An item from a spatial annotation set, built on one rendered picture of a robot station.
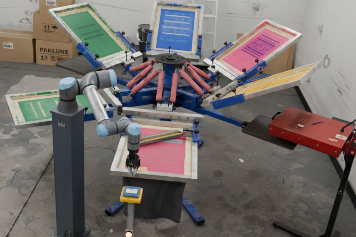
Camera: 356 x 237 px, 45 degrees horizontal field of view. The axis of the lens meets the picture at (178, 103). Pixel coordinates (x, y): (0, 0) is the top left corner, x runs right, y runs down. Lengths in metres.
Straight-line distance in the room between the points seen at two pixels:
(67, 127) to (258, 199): 2.18
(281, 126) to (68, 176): 1.71
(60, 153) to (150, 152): 0.69
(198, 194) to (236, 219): 0.48
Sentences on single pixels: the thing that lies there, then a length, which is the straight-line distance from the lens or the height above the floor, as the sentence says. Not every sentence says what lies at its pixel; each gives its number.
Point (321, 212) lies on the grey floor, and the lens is 4.63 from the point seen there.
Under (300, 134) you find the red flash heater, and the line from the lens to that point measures 3.49.
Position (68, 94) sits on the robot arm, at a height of 1.34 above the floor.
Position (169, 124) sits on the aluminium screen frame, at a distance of 3.58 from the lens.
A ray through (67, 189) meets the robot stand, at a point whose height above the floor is 0.54.
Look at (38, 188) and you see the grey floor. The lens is 4.52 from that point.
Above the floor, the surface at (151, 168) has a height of 0.95.
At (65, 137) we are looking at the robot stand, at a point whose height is 1.00.
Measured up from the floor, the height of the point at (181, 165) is 0.95.
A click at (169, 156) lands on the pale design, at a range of 3.20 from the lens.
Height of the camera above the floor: 2.66
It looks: 25 degrees down
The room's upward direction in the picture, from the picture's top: 5 degrees clockwise
